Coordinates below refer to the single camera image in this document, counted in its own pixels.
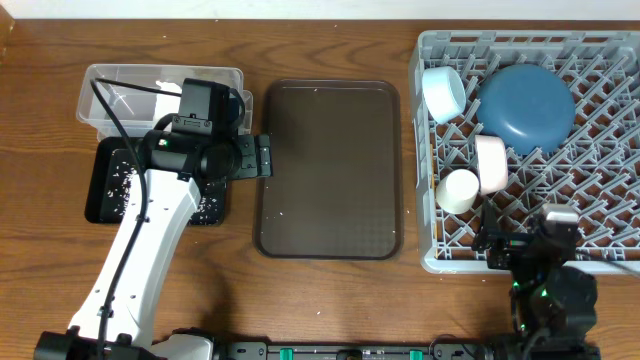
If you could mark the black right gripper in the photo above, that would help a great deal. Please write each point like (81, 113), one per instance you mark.
(509, 245)

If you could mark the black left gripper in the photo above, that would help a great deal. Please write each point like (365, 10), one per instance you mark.
(257, 159)

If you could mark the pale green cup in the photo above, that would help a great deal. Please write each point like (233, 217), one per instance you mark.
(456, 193)

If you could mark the pink white bowl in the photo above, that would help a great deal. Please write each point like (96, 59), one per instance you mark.
(491, 164)

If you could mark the rice leftovers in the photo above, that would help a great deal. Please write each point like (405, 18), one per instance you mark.
(116, 195)

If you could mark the white napkin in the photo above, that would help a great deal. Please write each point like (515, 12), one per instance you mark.
(166, 104)

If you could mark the dark blue plate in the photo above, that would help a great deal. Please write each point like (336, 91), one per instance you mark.
(528, 107)

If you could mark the light blue bowl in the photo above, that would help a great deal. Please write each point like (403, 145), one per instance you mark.
(444, 93)

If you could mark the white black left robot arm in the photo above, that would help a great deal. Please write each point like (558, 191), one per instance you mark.
(116, 320)

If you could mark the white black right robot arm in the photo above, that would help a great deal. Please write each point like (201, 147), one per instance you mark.
(552, 304)

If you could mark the grey dishwasher rack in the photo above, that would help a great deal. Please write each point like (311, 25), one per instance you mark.
(595, 170)

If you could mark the dark brown serving tray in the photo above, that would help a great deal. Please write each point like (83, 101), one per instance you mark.
(336, 188)

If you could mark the black plastic tray bin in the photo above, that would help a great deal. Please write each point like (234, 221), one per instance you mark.
(110, 151)

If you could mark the clear plastic bin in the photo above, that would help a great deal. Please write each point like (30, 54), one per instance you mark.
(134, 108)

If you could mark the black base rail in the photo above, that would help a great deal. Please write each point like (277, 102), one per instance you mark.
(447, 349)

